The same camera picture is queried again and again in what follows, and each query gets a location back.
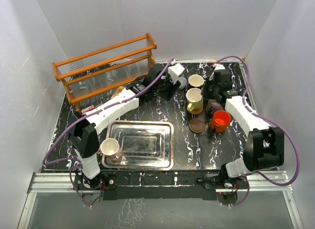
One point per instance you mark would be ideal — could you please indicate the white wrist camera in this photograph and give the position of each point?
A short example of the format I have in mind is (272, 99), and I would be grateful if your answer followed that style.
(175, 72)
(216, 68)

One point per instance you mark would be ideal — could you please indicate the orange-red mug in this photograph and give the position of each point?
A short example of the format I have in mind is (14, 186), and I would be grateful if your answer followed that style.
(219, 122)

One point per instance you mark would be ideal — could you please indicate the light wooden coaster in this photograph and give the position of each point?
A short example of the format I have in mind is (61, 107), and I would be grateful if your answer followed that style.
(196, 111)

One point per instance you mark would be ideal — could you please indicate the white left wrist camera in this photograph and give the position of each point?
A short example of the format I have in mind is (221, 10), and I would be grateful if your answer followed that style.
(175, 72)

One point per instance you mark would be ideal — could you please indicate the purple mug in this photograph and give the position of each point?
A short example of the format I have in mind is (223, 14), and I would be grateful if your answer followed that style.
(213, 106)

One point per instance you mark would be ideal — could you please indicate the silver metal tray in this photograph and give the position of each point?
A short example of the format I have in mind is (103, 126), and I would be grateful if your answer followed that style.
(145, 145)

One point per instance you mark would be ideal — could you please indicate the dark wooden coaster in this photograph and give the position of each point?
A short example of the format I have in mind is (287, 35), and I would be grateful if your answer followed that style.
(197, 125)

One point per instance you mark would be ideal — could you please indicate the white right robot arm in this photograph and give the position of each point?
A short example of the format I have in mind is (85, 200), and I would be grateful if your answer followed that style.
(264, 148)

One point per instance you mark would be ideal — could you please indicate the black white mug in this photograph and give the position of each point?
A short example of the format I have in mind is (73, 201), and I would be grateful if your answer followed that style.
(194, 81)

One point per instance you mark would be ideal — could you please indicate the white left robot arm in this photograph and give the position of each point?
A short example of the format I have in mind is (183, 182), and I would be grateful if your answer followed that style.
(83, 135)

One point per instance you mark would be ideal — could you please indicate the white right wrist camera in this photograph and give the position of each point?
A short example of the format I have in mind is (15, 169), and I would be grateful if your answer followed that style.
(216, 68)

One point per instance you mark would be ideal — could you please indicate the red white small box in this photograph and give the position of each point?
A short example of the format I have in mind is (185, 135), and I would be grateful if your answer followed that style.
(87, 109)

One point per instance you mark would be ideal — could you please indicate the pink handled white mug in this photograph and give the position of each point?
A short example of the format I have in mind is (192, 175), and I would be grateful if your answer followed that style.
(111, 149)

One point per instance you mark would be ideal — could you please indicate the small clear plastic jar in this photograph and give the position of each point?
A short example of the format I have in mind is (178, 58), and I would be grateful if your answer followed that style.
(183, 83)

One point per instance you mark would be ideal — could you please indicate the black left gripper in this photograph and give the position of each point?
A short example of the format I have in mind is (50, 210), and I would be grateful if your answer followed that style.
(172, 87)

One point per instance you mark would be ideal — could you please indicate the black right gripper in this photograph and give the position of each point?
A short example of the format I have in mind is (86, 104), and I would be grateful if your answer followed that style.
(204, 92)

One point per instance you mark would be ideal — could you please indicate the orange wooden shelf rack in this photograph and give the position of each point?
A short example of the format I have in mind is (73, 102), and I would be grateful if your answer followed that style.
(96, 72)

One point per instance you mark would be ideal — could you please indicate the green handled white mug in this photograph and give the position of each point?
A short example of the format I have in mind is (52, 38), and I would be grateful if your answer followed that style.
(194, 99)

